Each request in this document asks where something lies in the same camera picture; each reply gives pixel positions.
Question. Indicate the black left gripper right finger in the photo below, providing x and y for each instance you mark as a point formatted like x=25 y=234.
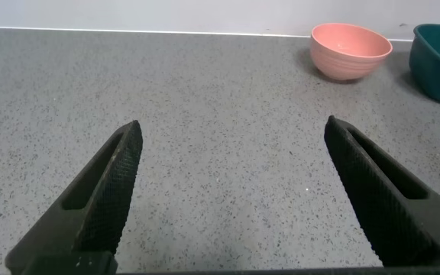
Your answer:
x=388 y=198

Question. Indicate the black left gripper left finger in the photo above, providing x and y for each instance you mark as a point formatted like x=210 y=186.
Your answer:
x=101 y=198

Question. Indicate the pink plastic bowl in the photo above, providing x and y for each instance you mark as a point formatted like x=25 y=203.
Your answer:
x=348 y=53

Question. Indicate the teal square plastic basin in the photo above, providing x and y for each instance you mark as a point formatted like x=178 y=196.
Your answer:
x=439 y=68

